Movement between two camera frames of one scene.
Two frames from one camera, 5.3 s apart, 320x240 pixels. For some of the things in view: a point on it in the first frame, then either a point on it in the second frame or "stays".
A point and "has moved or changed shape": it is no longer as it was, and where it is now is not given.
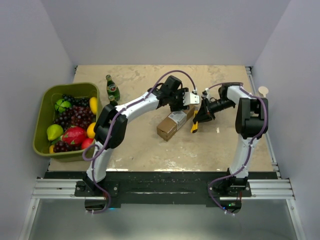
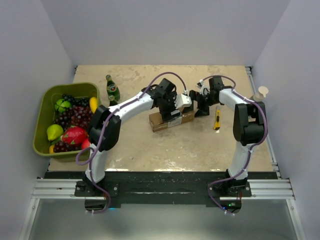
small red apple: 86,143 stays
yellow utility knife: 195,127 -> 217,124
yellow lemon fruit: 93,102 stays
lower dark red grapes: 62,146 stays
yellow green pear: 54,131 stays
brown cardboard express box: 172,123 has moved or changed shape
